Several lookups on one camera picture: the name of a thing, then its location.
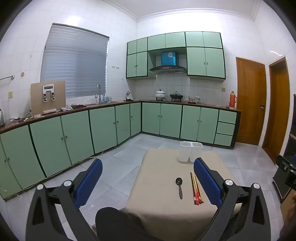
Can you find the brown cardboard board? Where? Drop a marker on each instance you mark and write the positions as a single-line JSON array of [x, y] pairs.
[[37, 99]]

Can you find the white two-compartment utensil holder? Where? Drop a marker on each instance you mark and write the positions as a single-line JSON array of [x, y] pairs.
[[190, 151]]

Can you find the orange thermos flask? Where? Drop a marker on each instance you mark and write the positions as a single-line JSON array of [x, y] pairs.
[[232, 99]]

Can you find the chrome towel rail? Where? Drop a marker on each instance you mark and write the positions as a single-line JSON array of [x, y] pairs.
[[7, 77]]

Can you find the wide wooden door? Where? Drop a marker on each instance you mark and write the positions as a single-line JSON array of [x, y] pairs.
[[249, 99]]

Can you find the steel electric kettle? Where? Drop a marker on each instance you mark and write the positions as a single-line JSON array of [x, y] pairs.
[[1, 118]]

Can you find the white cooking pot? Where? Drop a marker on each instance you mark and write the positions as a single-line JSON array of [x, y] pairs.
[[160, 94]]

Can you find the green wall cabinets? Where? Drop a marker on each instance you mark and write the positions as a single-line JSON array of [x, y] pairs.
[[196, 58]]

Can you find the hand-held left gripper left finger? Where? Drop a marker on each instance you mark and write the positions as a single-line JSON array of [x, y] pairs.
[[91, 178]]

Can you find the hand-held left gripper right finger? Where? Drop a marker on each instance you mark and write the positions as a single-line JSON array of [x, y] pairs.
[[205, 178]]

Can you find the grey window blind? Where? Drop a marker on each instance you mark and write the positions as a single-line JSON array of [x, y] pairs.
[[76, 62]]

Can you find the patterned cup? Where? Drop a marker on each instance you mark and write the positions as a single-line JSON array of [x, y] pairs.
[[197, 99]]

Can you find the narrow wooden door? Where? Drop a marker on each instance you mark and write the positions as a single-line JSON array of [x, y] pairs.
[[277, 109]]

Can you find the black box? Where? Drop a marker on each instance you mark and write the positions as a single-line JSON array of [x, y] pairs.
[[279, 185]]

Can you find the person's dark trouser leg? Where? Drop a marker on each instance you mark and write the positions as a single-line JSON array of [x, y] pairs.
[[111, 224]]

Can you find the light dish cloth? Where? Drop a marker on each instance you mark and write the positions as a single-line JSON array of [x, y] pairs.
[[66, 108]]

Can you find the brown cardboard box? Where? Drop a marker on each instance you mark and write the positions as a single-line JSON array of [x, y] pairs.
[[289, 213]]

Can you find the black glass-front cabinet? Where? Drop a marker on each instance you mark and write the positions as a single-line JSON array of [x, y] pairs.
[[291, 129]]

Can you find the black chopstick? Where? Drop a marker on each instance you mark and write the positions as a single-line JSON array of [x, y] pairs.
[[196, 188]]

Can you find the white power strip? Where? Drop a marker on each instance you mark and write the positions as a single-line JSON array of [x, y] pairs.
[[49, 111]]

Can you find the white bracket device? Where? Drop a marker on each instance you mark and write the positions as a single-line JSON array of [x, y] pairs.
[[48, 92]]

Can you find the black range hood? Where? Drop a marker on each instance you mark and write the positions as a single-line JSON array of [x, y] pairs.
[[168, 62]]

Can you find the stack of bowls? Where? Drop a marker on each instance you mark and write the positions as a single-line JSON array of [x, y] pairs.
[[186, 98]]

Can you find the chrome kitchen faucet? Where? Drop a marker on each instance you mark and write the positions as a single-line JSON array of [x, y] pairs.
[[99, 92]]

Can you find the black wok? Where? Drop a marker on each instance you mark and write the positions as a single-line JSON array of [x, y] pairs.
[[176, 95]]

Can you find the black spoon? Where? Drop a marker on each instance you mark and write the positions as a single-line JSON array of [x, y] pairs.
[[179, 185]]

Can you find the green lower kitchen cabinets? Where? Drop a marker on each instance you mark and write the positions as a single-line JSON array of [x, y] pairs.
[[76, 136]]

